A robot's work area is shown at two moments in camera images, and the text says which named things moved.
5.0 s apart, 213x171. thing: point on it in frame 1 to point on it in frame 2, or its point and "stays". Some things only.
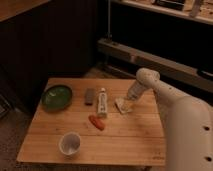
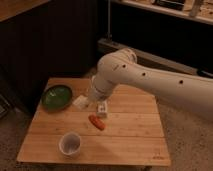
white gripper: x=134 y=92 to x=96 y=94
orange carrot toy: x=98 y=123 stays
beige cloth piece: x=123 y=105 to x=80 y=102
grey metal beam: x=164 y=66 stays
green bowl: x=57 y=98 stays
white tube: x=102 y=104 stays
